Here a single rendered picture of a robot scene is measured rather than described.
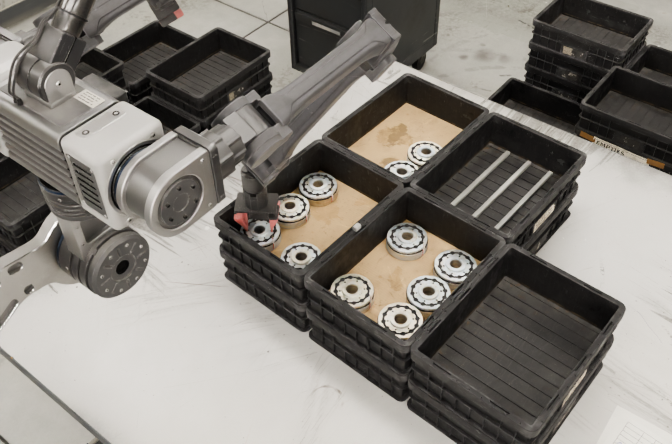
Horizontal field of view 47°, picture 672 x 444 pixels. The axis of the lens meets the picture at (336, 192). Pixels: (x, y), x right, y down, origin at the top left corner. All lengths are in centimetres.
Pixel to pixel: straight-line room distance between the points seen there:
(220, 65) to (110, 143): 202
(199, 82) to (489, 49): 171
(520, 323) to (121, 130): 103
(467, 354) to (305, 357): 40
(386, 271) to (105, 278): 70
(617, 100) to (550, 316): 142
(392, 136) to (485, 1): 244
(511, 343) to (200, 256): 87
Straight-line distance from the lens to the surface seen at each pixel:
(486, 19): 445
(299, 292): 183
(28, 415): 284
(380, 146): 223
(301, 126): 167
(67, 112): 130
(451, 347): 177
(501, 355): 178
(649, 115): 309
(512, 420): 158
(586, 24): 355
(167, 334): 199
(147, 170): 119
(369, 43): 148
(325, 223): 201
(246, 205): 187
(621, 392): 195
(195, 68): 321
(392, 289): 186
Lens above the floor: 227
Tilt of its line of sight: 44 degrees down
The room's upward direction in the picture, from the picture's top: 1 degrees counter-clockwise
